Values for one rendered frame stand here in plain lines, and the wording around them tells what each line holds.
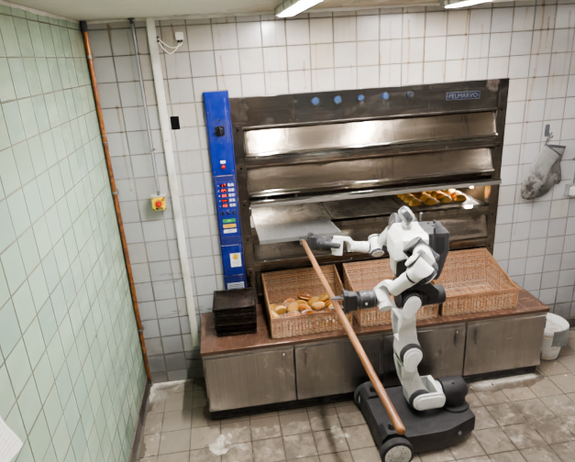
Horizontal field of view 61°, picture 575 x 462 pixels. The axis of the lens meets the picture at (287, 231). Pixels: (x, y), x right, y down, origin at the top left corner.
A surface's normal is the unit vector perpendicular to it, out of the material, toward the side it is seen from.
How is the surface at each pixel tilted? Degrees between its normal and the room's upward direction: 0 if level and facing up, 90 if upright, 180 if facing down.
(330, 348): 90
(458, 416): 0
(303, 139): 70
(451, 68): 90
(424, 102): 90
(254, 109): 90
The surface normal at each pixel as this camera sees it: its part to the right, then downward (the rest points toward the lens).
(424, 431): -0.06, -0.94
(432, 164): 0.11, 0.00
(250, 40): 0.14, 0.33
